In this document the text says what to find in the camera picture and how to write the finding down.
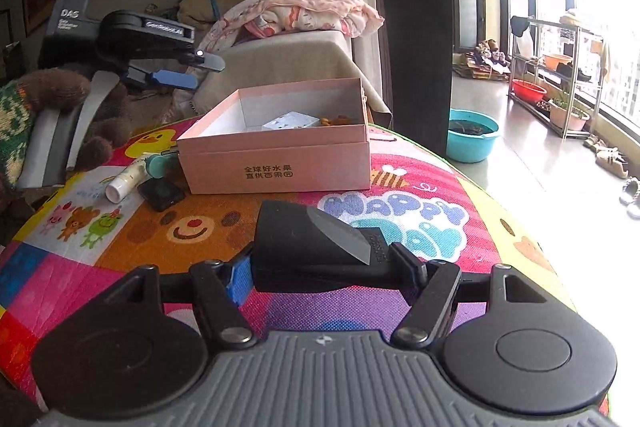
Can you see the white tube bottle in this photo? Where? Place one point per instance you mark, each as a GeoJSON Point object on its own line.
{"type": "Point", "coordinates": [127, 179]}

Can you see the pile of shoes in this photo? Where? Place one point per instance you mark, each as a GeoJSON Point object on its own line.
{"type": "Point", "coordinates": [482, 59]}

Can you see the orange plastic basin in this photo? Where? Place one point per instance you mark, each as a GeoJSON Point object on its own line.
{"type": "Point", "coordinates": [557, 62]}

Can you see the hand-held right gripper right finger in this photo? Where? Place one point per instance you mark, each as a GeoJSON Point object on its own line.
{"type": "Point", "coordinates": [407, 271]}

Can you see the green white knitted clothing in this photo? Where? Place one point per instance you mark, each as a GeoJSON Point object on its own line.
{"type": "Point", "coordinates": [12, 127]}

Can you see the pink cardboard box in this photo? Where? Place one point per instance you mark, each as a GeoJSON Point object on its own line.
{"type": "Point", "coordinates": [280, 162]}

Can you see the pair of beige shoes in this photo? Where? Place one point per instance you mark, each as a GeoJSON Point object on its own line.
{"type": "Point", "coordinates": [611, 162]}

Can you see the teal plastic basin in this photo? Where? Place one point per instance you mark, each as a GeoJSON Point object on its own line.
{"type": "Point", "coordinates": [472, 139]}

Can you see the beige sofa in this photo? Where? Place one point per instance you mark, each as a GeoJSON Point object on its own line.
{"type": "Point", "coordinates": [310, 57]}

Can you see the brown small toy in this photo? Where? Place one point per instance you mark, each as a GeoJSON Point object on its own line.
{"type": "Point", "coordinates": [337, 121]}

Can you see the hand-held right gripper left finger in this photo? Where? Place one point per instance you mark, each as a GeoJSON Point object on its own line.
{"type": "Point", "coordinates": [236, 279]}

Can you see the person's left forearm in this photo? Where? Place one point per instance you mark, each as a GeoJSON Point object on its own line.
{"type": "Point", "coordinates": [50, 88]}

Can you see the white power strip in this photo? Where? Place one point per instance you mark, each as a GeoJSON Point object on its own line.
{"type": "Point", "coordinates": [290, 121]}

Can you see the pink printed blanket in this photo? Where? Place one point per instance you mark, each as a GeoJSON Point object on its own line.
{"type": "Point", "coordinates": [310, 9]}

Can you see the teal plastic clip tool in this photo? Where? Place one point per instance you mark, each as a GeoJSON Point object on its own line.
{"type": "Point", "coordinates": [161, 164]}

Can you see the colourful cartoon play mat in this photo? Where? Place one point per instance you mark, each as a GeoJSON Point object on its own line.
{"type": "Point", "coordinates": [150, 232]}

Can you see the pair of white slippers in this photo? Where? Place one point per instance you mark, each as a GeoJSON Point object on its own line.
{"type": "Point", "coordinates": [632, 197]}

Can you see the black small device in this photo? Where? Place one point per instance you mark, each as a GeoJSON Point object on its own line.
{"type": "Point", "coordinates": [161, 196]}

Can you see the red plastic basin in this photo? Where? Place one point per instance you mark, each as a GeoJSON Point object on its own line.
{"type": "Point", "coordinates": [529, 92]}

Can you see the potted green plant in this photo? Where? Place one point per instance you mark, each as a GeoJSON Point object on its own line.
{"type": "Point", "coordinates": [570, 114]}

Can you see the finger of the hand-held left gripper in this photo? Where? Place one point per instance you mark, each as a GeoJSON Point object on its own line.
{"type": "Point", "coordinates": [212, 62]}
{"type": "Point", "coordinates": [172, 80]}

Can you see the metal shelf rack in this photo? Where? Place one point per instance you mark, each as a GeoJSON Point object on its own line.
{"type": "Point", "coordinates": [575, 82]}

